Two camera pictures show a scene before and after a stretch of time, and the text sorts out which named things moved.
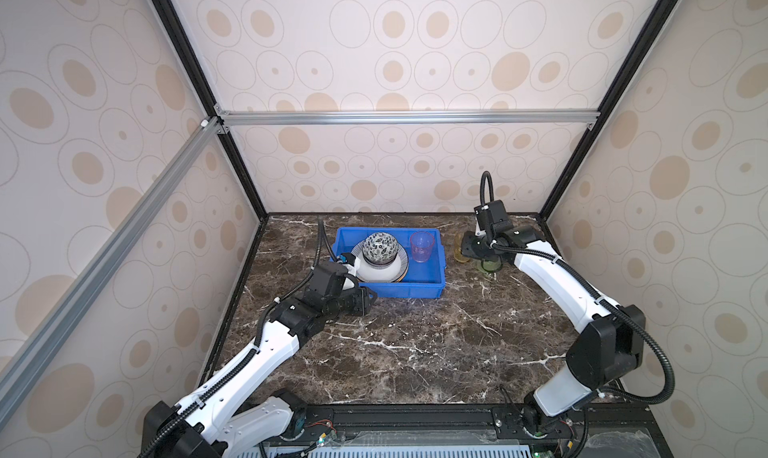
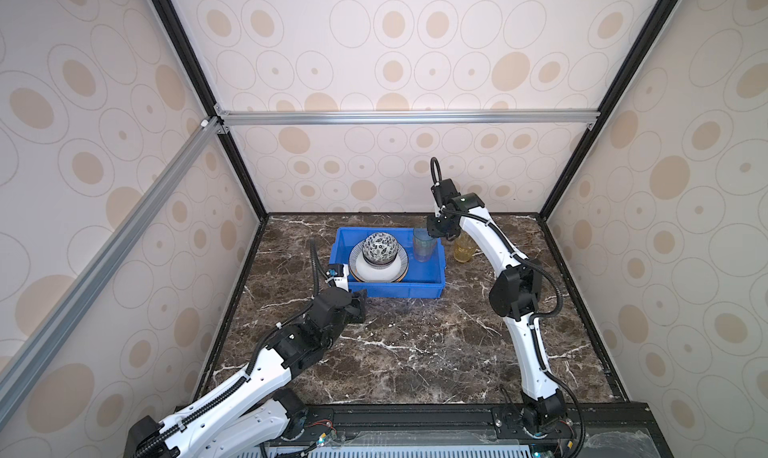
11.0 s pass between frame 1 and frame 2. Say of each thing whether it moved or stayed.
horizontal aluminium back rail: stayed
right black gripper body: moved
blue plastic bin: stayed
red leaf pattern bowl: stayed
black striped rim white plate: stayed
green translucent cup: moved
